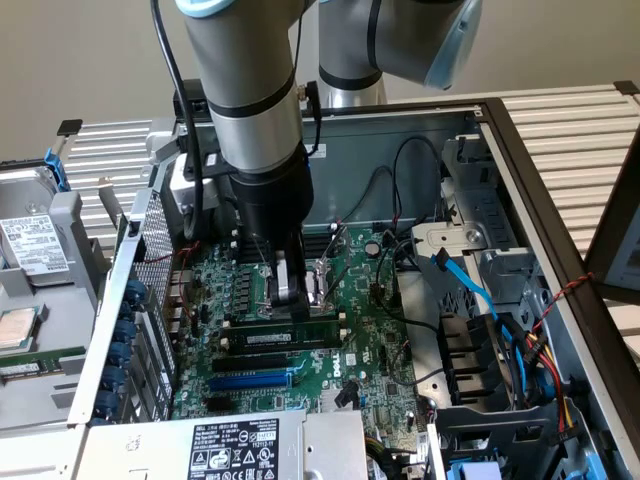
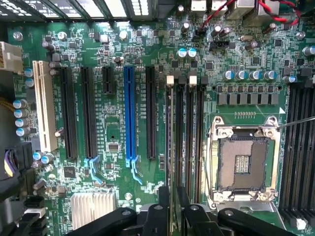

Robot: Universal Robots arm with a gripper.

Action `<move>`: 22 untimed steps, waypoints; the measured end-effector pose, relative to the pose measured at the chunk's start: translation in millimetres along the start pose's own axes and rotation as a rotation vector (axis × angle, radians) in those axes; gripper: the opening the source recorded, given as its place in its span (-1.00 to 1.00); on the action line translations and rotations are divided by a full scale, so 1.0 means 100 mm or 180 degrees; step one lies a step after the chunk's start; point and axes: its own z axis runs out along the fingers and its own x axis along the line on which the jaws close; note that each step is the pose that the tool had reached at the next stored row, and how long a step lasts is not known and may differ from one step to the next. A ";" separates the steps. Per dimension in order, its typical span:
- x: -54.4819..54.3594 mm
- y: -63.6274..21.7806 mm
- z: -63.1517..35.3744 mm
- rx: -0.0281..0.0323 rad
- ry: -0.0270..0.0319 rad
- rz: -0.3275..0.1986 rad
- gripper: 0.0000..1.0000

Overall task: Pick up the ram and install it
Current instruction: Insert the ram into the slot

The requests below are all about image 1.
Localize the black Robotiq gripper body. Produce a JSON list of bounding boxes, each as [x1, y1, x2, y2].
[[232, 144, 315, 251]]

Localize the green RAM stick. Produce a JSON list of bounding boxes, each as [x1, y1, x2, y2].
[[0, 346, 87, 381], [221, 319, 346, 351]]

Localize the silver CPU socket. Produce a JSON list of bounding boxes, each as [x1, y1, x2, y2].
[[255, 262, 332, 315]]

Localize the green Dell motherboard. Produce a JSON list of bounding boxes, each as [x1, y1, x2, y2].
[[172, 227, 421, 454]]

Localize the long black expansion slot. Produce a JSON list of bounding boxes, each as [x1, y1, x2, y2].
[[211, 352, 290, 375]]

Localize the open grey PC case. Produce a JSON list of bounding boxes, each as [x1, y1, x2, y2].
[[67, 97, 640, 480]]

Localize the blue expansion slot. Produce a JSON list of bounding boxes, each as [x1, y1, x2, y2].
[[207, 368, 295, 395]]

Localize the black box behind case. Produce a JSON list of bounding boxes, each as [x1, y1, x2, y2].
[[172, 79, 209, 121]]

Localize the silver rear port block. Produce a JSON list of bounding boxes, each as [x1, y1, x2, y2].
[[166, 269, 195, 337]]

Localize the blue card latch row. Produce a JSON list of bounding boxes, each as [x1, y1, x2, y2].
[[93, 278, 151, 416]]

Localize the grey metal disk bay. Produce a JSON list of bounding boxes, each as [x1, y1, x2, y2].
[[439, 133, 547, 307]]

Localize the blue hard disk carrier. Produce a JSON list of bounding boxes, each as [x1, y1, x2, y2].
[[0, 147, 70, 195]]

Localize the silver power supply with label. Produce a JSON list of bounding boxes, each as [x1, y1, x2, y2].
[[74, 409, 372, 480]]

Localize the grey parts rack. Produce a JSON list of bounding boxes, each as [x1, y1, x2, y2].
[[0, 189, 119, 432]]

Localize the silver hard disk with label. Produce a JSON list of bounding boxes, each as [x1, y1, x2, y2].
[[0, 167, 70, 277]]

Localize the blue plastic tab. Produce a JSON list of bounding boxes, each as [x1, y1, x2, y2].
[[447, 459, 504, 480]]

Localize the silver CPU chip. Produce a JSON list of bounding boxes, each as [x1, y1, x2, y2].
[[0, 307, 39, 350]]

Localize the dark framed panel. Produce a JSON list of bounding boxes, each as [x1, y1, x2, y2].
[[583, 134, 640, 362]]

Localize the silver socket cover frame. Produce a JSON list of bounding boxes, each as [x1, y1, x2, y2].
[[317, 222, 352, 304]]

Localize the black camera cable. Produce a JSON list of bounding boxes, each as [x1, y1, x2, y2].
[[149, 0, 207, 241]]

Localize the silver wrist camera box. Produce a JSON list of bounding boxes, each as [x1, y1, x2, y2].
[[168, 152, 241, 214]]

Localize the short arched black wire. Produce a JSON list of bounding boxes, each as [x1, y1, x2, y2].
[[344, 164, 397, 224]]

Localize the black gripper cable with plug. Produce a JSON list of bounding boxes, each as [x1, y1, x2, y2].
[[297, 79, 325, 156]]

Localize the thin red wire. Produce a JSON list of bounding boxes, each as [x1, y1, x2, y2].
[[142, 241, 202, 265]]

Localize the long looped black wire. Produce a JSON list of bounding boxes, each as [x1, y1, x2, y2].
[[391, 135, 447, 225]]

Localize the black wire across board edge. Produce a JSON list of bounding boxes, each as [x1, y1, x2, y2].
[[398, 314, 442, 335]]

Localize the silver disk bay bracket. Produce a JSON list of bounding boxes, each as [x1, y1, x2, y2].
[[409, 222, 487, 261]]

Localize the blue SATA wire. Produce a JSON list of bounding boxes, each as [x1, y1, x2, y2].
[[430, 248, 501, 321]]

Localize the yellow black supply wire bundle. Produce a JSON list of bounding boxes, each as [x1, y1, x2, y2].
[[367, 433, 417, 480]]

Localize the dark plastic cage frame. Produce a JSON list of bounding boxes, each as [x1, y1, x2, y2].
[[428, 399, 571, 480]]

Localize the red yellow black power wires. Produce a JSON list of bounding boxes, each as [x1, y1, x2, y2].
[[499, 319, 577, 442]]

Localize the red black twisted wire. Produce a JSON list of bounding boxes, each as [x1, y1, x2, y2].
[[530, 271, 595, 335]]

